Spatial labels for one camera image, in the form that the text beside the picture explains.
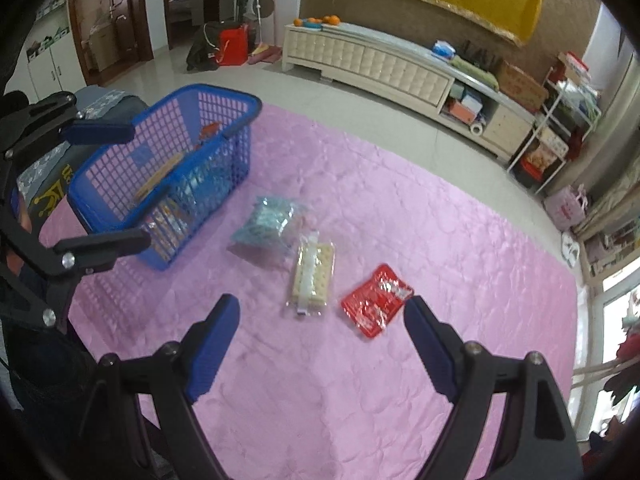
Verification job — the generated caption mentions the orange ice cream cone packet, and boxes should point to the orange ice cream cone packet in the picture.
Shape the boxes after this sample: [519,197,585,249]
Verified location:
[198,122,220,142]

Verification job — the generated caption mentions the red purple yellow snack packet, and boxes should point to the red purple yellow snack packet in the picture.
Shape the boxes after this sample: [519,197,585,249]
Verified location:
[341,263,414,339]

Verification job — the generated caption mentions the green cracker packet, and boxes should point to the green cracker packet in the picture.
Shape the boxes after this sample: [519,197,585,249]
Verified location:
[134,152,184,204]

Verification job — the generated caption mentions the grey embroidered chair cushion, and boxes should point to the grey embroidered chair cushion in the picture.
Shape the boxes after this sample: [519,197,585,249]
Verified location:
[17,86,148,226]

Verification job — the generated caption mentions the blue plastic basket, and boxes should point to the blue plastic basket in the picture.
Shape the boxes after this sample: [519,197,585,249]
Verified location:
[67,84,262,270]

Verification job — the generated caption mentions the black bag on floor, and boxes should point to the black bag on floor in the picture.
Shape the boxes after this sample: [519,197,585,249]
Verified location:
[186,22,221,72]

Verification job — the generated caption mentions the white wafer biscuit packet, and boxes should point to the white wafer biscuit packet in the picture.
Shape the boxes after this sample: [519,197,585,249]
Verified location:
[288,231,335,316]

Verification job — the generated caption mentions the light blue striped snack packet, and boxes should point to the light blue striped snack packet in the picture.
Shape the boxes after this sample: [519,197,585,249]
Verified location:
[231,196,308,254]

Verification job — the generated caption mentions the red shopping bag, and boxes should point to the red shopping bag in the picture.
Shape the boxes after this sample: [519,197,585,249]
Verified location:
[215,25,248,66]

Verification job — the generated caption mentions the pink white gift bag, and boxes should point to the pink white gift bag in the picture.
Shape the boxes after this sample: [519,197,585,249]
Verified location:
[542,184,588,232]

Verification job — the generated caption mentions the pink quilted table cloth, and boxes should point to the pink quilted table cloth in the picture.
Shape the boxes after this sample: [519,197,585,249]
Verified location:
[70,105,577,479]

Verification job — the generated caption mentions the oranges on blue plate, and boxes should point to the oranges on blue plate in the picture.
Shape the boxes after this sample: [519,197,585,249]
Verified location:
[292,15,342,29]

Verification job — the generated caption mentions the white metal shelf rack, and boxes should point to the white metal shelf rack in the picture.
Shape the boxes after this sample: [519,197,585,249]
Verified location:
[508,52,601,196]

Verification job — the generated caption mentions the cardboard box on cabinet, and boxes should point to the cardboard box on cabinet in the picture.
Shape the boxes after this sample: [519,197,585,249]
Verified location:
[495,60,549,113]

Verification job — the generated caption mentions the cream tv cabinet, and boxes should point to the cream tv cabinet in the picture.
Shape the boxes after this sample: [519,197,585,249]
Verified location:
[282,23,534,162]

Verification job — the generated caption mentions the green folded cloth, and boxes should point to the green folded cloth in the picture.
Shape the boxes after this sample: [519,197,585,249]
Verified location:
[449,55,499,91]

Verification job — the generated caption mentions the blue tissue pack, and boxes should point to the blue tissue pack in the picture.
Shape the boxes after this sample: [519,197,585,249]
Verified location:
[432,40,457,60]

